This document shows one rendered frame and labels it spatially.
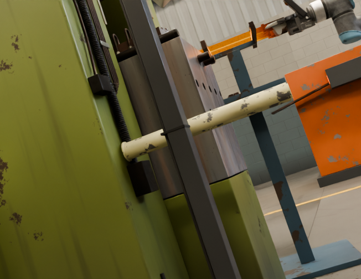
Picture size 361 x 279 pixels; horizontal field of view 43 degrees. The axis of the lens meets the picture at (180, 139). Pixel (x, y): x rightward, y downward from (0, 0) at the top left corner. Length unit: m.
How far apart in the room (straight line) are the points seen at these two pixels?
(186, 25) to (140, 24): 8.85
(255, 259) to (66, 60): 0.75
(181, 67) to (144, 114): 0.18
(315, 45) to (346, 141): 4.43
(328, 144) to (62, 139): 4.05
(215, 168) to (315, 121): 3.72
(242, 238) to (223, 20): 8.40
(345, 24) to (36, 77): 1.32
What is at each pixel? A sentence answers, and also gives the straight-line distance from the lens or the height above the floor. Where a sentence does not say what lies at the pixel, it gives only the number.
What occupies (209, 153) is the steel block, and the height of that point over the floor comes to 0.56.
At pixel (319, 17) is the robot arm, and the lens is 2.10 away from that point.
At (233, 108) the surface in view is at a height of 0.62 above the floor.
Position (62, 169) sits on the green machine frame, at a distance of 1.20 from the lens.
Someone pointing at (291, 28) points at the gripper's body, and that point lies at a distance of 2.09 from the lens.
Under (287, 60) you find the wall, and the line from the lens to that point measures 9.22.
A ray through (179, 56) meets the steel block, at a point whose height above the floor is 0.86.
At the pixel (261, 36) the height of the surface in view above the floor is 1.02.
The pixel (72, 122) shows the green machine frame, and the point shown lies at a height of 0.73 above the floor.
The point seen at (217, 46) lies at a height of 1.02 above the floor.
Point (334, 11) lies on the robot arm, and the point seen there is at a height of 0.97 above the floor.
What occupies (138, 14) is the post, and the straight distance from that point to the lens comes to 0.98.
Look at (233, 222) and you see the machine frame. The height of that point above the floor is 0.34.
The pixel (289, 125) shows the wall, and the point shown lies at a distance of 9.11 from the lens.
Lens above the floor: 0.49
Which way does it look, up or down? 5 degrees up
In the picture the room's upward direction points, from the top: 19 degrees counter-clockwise
